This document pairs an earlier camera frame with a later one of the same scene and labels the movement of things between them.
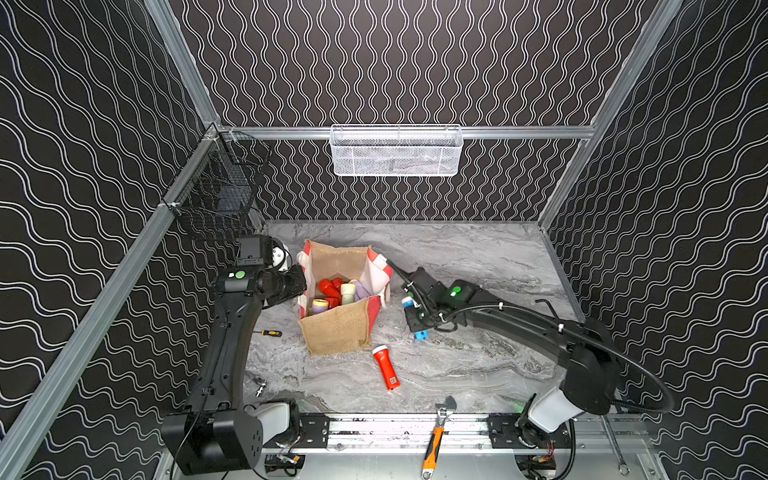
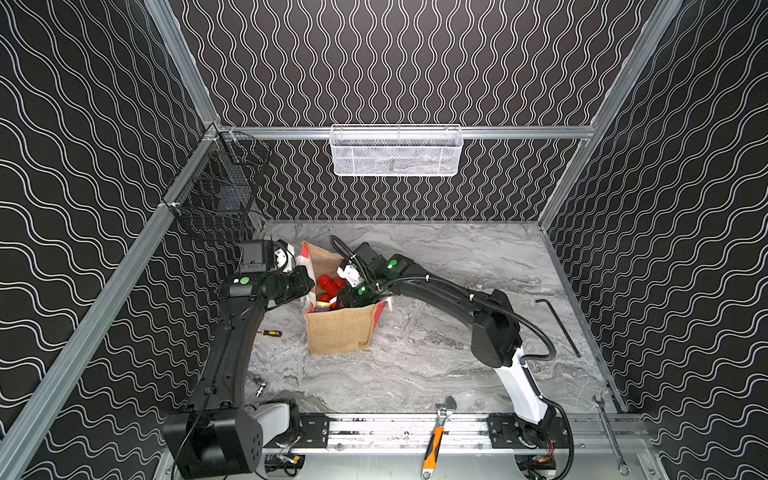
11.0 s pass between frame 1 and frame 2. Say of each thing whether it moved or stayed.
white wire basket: stayed
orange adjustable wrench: stayed
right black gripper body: moved
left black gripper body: stayed
